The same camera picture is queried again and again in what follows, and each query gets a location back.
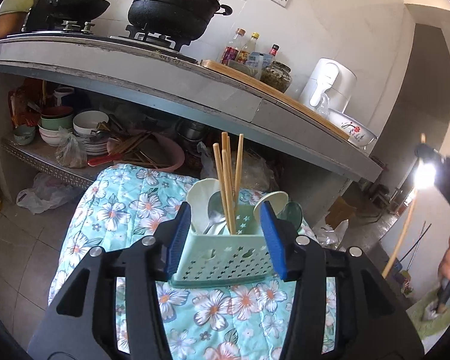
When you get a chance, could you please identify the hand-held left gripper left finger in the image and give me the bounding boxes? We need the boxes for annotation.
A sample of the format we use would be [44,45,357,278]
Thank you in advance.
[28,202,193,360]

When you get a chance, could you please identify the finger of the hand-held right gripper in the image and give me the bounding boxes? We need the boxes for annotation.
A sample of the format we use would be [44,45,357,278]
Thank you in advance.
[414,144,449,169]

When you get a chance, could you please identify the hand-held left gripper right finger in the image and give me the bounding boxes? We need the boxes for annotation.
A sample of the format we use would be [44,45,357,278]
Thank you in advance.
[259,199,425,360]

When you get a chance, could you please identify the small metal spoon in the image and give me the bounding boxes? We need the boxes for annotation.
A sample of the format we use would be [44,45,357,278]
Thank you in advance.
[278,202,304,231]

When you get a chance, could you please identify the green star-cutout utensil holder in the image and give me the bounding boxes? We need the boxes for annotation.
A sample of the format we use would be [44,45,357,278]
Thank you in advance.
[170,195,286,286]

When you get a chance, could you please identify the white shell-shaped rice paddle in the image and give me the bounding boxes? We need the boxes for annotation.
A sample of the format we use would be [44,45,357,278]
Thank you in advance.
[187,179,220,233]

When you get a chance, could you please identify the large metal spoon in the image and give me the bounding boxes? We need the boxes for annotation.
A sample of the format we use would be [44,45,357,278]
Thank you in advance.
[203,191,227,235]

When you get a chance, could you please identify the cream plastic ladle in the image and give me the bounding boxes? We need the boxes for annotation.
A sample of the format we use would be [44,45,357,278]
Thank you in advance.
[253,190,289,218]

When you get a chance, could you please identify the wooden chopstick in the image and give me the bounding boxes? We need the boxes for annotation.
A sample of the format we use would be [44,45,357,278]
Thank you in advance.
[227,136,234,203]
[212,142,233,233]
[221,131,231,196]
[381,133,427,279]
[222,149,238,235]

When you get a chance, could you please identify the floral turquoise blanket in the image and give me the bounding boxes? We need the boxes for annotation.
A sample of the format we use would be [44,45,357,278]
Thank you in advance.
[49,163,338,360]

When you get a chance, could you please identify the crumpled clear plastic bag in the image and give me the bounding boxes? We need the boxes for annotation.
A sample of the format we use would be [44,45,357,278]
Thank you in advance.
[315,219,349,248]

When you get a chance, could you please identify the cardboard box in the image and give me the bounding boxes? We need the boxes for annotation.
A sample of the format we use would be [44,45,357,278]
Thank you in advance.
[324,197,358,235]

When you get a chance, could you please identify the floral white bowl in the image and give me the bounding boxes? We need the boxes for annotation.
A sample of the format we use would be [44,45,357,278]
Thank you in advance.
[328,108,378,149]

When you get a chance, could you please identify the pink plastic basin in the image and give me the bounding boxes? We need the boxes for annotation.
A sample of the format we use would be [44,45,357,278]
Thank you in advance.
[109,129,184,173]

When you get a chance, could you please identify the steel pots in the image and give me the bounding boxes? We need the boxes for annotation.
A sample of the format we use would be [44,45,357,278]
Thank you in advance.
[176,120,209,149]

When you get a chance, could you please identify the stack of white plates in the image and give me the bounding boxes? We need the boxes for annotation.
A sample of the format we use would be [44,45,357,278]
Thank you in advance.
[82,131,113,156]

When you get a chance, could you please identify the white electric kettle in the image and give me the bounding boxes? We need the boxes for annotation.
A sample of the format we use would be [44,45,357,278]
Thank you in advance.
[298,58,358,113]

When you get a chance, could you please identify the knotted clear plastic bag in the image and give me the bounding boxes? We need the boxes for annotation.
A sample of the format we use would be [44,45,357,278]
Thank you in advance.
[54,127,89,169]

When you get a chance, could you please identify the white plastic bag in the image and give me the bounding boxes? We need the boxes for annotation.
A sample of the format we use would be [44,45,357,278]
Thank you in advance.
[16,172,83,214]

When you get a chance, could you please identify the green white fuzzy clothing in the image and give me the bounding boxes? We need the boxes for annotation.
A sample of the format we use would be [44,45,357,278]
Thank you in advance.
[405,289,450,346]

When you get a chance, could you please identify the wooden cutting board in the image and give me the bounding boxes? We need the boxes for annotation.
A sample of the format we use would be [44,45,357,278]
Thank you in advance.
[202,59,350,140]

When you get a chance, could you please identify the white ceramic bowl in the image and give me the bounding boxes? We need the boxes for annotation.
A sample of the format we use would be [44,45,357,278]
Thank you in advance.
[73,110,109,136]

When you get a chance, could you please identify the concrete kitchen counter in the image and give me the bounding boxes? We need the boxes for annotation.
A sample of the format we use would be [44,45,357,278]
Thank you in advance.
[0,34,383,182]

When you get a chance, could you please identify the metal shelf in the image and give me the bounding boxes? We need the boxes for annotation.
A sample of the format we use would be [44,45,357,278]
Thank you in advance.
[2,137,102,188]

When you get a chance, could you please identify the glass jar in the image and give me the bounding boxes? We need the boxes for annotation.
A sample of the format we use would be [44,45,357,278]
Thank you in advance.
[260,61,293,94]

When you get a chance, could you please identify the stack of bowls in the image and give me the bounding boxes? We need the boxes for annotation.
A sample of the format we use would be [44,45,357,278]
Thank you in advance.
[39,107,76,147]

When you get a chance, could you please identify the blue white packet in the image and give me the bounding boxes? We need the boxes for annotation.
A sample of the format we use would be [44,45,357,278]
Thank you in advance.
[247,52,274,79]

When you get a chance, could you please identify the small pale green bowl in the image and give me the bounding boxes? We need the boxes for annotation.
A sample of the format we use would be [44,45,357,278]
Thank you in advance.
[13,124,36,146]

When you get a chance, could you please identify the red label sauce bottle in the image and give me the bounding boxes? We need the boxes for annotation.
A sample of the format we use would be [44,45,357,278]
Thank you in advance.
[220,28,246,64]

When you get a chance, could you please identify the yellow label sauce bottle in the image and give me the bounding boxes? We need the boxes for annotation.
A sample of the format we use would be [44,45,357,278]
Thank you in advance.
[237,32,261,64]

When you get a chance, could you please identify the gas stove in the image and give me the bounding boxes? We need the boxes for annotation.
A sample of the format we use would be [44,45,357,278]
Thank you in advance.
[7,19,201,64]

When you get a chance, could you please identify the red snack packets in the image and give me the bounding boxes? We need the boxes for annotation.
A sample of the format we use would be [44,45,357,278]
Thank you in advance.
[7,88,42,128]

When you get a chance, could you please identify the black cooking pot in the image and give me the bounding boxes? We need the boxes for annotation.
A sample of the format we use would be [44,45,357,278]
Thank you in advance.
[127,0,233,40]

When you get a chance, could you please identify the black wok with lid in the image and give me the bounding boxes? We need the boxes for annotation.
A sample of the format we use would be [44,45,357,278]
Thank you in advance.
[25,0,111,32]

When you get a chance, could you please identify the brown basin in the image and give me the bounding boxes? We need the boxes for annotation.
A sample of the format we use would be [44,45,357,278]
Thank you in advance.
[0,11,31,42]

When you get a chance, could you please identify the pale green basin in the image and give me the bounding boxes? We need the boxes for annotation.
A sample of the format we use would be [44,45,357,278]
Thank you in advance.
[0,0,38,17]

